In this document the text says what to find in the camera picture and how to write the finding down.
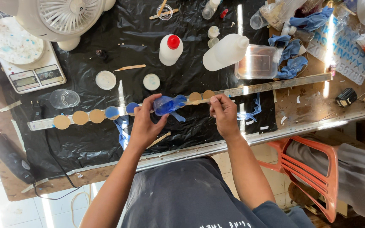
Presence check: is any person's right hand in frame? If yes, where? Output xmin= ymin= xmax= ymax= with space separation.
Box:
xmin=209 ymin=93 xmax=242 ymax=142

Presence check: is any person's left hand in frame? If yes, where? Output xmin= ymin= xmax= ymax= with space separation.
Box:
xmin=129 ymin=94 xmax=170 ymax=150

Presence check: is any blue-stained clear plastic cup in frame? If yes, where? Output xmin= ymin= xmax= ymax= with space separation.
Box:
xmin=153 ymin=95 xmax=188 ymax=116

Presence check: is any wooden stirring stick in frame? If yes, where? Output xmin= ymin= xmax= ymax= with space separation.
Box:
xmin=182 ymin=98 xmax=212 ymax=106

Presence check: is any flat wooden stick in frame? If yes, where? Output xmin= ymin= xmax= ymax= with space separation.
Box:
xmin=149 ymin=8 xmax=179 ymax=20
xmin=146 ymin=131 xmax=172 ymax=149
xmin=115 ymin=64 xmax=146 ymax=72

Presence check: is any blue glove strip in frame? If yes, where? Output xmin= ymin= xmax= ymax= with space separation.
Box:
xmin=237 ymin=92 xmax=262 ymax=122
xmin=113 ymin=115 xmax=131 ymax=151

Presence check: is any round white lid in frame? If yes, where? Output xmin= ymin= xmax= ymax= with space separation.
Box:
xmin=143 ymin=73 xmax=161 ymax=91
xmin=95 ymin=70 xmax=117 ymax=91

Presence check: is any row of round discs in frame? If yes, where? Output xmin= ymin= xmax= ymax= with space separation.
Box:
xmin=53 ymin=90 xmax=216 ymax=130

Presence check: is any long metal bar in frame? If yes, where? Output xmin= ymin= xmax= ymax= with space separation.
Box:
xmin=27 ymin=73 xmax=333 ymax=131

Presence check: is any clear plastic food container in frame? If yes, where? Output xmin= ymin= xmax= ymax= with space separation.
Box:
xmin=234 ymin=44 xmax=280 ymax=80

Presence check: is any large white plastic bottle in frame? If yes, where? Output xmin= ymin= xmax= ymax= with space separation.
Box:
xmin=202 ymin=34 xmax=250 ymax=72

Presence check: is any white bottle with red cap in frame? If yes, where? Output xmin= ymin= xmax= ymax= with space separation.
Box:
xmin=159 ymin=34 xmax=184 ymax=67

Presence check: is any person's dark blue shirt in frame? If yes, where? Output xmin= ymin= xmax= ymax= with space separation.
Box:
xmin=121 ymin=157 xmax=316 ymax=228

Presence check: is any blue cloth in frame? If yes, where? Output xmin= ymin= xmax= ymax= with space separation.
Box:
xmin=289 ymin=6 xmax=334 ymax=31
xmin=267 ymin=34 xmax=308 ymax=80

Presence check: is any black plastic sheet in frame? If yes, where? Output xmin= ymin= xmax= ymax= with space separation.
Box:
xmin=0 ymin=0 xmax=278 ymax=178

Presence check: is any orange plastic chair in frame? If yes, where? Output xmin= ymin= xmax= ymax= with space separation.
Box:
xmin=258 ymin=136 xmax=339 ymax=223

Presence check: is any small clear bottle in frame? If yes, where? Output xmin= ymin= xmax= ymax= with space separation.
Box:
xmin=202 ymin=0 xmax=222 ymax=20

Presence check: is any small clear mixing cup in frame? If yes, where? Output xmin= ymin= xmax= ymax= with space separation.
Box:
xmin=156 ymin=4 xmax=173 ymax=21

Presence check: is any clear plastic bag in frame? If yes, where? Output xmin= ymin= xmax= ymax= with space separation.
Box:
xmin=260 ymin=0 xmax=308 ymax=31

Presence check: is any white digital scale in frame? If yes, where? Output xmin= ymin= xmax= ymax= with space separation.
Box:
xmin=0 ymin=41 xmax=67 ymax=94

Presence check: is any small black device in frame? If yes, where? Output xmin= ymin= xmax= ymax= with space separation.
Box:
xmin=335 ymin=88 xmax=358 ymax=108

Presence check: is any clear letter mould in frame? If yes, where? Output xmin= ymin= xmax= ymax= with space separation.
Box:
xmin=306 ymin=16 xmax=365 ymax=86

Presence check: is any strip of masking tape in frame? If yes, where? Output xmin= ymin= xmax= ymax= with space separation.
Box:
xmin=0 ymin=100 xmax=22 ymax=113

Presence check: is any white table fan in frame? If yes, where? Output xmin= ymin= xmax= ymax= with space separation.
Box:
xmin=0 ymin=0 xmax=116 ymax=52

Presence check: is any black heat gun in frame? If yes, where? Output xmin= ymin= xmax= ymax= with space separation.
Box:
xmin=0 ymin=128 xmax=37 ymax=185

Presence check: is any stained round white board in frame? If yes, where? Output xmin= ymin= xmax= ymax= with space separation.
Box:
xmin=0 ymin=17 xmax=45 ymax=65

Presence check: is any black power cable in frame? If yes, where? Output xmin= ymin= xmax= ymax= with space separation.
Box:
xmin=30 ymin=101 xmax=83 ymax=201

